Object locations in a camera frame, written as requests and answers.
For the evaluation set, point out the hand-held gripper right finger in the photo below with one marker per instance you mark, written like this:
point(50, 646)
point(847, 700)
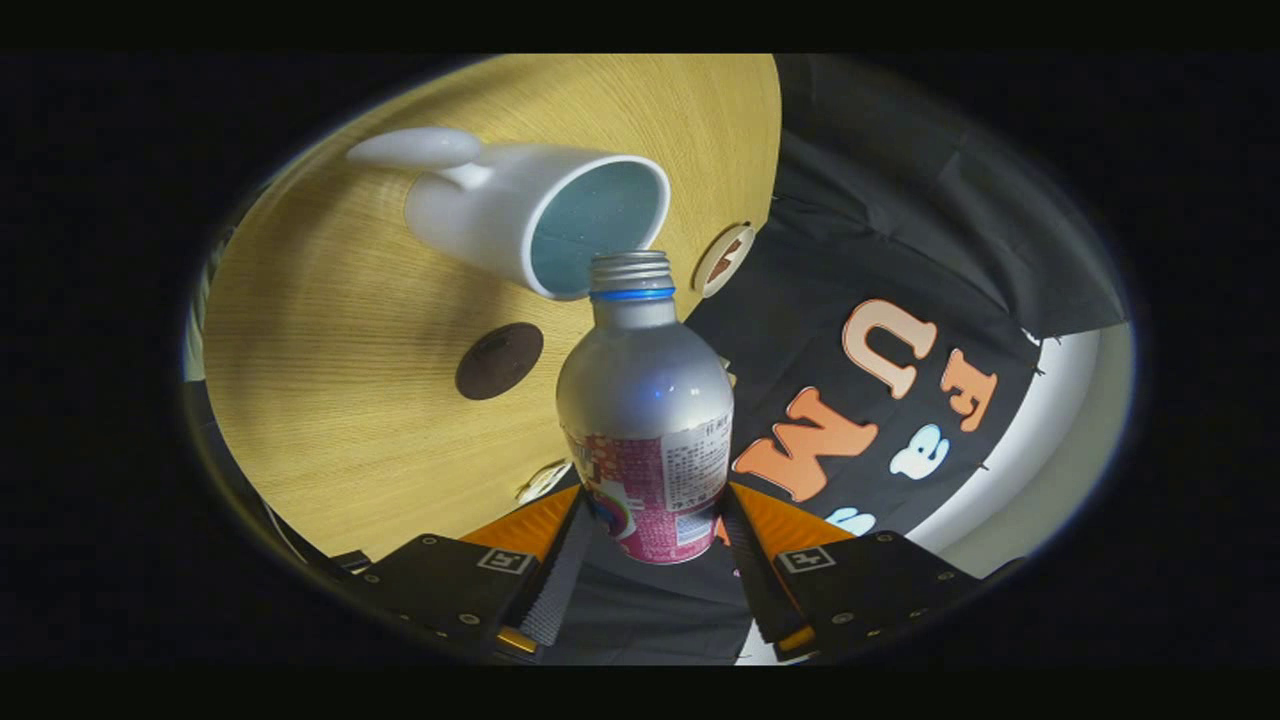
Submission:
point(755, 590)

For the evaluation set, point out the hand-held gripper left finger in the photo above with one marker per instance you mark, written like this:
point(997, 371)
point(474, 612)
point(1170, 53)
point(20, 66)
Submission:
point(555, 590)

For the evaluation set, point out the silver juice bottle red label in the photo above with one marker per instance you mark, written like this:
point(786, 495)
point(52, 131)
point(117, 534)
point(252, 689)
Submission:
point(645, 400)

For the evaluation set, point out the dark brown round coaster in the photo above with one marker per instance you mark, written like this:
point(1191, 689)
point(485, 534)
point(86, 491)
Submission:
point(498, 362)

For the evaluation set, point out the white cup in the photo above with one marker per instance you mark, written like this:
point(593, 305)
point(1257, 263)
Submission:
point(480, 210)

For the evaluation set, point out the white divided dish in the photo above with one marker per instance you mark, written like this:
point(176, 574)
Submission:
point(540, 482)

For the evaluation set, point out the wooden table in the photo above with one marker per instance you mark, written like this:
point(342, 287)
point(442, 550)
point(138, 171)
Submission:
point(340, 430)

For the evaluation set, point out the white oval plate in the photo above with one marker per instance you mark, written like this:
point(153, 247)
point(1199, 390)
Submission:
point(712, 268)

